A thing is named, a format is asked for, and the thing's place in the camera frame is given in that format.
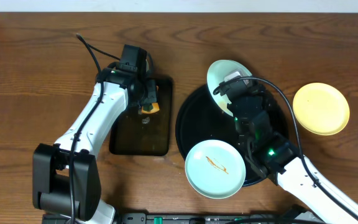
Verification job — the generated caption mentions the orange green scrub sponge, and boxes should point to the orange green scrub sponge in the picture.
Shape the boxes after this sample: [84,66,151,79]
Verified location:
[140,86,160,114]

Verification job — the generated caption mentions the light blue plate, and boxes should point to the light blue plate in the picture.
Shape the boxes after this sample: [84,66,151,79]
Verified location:
[185,139,247,199]
[207,60,252,117]

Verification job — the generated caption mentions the yellow plate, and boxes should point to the yellow plate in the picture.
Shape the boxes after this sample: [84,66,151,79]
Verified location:
[293,83,350,136]

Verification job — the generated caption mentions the light blue plate front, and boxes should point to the light blue plate front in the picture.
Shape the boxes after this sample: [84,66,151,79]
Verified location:
[185,139,247,199]

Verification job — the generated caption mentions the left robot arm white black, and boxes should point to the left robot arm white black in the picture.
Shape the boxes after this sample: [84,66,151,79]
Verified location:
[32,68,157,223]

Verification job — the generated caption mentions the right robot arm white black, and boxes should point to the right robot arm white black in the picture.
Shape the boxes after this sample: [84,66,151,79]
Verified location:
[215,82,358,223]

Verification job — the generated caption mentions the black rectangular tray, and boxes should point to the black rectangular tray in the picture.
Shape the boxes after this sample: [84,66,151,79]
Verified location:
[109,77,173,156]

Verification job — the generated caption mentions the black round tray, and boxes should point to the black round tray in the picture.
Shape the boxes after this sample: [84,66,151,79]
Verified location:
[175,83,289,187]

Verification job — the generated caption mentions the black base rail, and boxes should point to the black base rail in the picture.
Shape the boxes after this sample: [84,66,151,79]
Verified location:
[42,205,326,224]

